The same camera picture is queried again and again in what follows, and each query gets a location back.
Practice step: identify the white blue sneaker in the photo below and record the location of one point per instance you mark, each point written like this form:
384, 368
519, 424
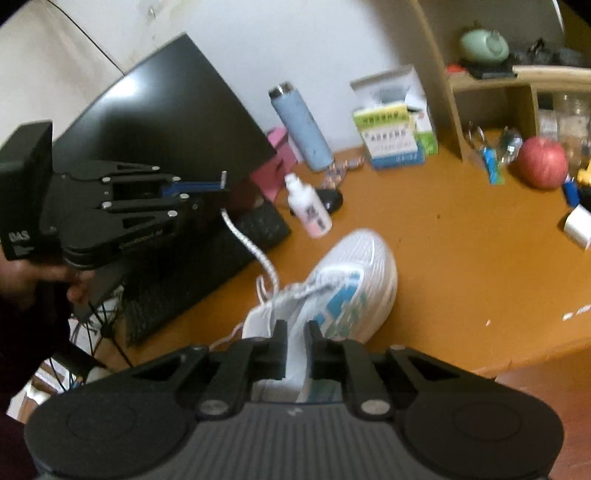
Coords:
364, 258

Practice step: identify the black computer monitor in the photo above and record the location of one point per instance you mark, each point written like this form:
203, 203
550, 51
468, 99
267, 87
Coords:
161, 106

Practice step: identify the green yellow medicine box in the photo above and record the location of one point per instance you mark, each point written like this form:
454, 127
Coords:
381, 119

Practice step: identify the black computer mouse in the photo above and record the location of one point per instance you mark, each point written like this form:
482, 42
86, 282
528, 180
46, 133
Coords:
333, 199

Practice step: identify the glass jar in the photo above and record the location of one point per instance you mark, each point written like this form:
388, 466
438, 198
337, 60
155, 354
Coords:
572, 124

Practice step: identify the red apple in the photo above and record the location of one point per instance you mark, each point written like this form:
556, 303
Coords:
541, 162

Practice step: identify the blue white medicine box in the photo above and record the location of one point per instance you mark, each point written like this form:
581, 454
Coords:
395, 150

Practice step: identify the pink box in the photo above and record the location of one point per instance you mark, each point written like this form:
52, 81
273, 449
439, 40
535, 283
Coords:
277, 175

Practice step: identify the dark plastic bag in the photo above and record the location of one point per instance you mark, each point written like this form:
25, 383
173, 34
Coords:
549, 55

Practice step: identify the white speckled shoelace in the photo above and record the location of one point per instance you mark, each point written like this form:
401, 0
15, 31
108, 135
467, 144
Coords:
251, 247

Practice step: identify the blue white marker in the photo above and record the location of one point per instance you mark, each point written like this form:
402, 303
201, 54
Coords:
571, 193

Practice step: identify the white green medicine box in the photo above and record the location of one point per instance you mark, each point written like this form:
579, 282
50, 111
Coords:
385, 87

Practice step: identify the clear plastic bag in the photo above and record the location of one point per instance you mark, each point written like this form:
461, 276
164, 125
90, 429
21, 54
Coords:
512, 145

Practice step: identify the person's left hand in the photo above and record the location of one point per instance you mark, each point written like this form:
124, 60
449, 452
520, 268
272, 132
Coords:
79, 287

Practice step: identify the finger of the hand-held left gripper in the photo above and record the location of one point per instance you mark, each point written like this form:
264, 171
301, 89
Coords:
194, 187
207, 202

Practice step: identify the white pink spray bottle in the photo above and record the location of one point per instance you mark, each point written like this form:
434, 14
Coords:
309, 210

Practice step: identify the light blue thermos bottle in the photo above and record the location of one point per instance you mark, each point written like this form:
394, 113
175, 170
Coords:
302, 129

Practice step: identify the yellow toy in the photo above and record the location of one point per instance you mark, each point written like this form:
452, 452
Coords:
585, 175

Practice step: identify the green ceramic teapot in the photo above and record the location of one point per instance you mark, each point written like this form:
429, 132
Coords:
482, 46

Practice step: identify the black smartphone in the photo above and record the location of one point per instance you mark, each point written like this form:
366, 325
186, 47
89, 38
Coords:
491, 71

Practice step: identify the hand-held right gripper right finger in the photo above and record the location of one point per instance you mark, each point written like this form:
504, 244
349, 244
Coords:
314, 346

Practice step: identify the wooden desk shelf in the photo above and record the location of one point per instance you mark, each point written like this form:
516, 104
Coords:
443, 78

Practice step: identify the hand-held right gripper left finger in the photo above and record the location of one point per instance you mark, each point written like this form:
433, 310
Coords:
280, 344

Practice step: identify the red notebook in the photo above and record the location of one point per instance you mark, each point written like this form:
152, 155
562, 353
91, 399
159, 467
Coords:
456, 69

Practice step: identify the blue strip packet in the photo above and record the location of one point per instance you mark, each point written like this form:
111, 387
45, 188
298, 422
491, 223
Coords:
493, 166

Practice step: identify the black computer keyboard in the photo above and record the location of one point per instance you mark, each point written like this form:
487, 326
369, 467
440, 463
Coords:
203, 272

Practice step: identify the white charger plug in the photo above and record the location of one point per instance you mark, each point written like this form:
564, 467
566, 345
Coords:
579, 228

